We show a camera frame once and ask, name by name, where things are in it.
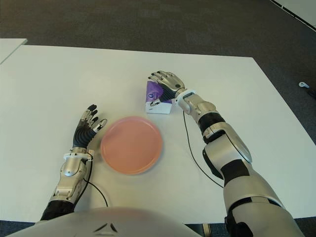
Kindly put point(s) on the purple tissue paper pack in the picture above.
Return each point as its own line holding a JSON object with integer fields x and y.
{"x": 159, "y": 109}

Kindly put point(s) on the pink round plate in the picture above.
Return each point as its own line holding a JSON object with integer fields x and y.
{"x": 132, "y": 145}

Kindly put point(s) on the white handheld controller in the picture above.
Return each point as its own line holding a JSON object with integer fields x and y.
{"x": 304, "y": 85}

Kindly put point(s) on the silver robot torso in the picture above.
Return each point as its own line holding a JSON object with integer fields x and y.
{"x": 98, "y": 222}

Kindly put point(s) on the white side table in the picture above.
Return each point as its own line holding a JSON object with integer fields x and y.
{"x": 8, "y": 48}

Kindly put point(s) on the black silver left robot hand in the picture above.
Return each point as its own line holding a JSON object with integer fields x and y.
{"x": 82, "y": 135}

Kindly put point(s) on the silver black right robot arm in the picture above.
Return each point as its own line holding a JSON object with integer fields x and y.
{"x": 234, "y": 148}

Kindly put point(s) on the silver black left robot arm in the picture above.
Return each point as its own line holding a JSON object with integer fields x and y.
{"x": 70, "y": 169}

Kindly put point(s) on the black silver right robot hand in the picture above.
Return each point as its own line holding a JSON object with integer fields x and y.
{"x": 174, "y": 82}

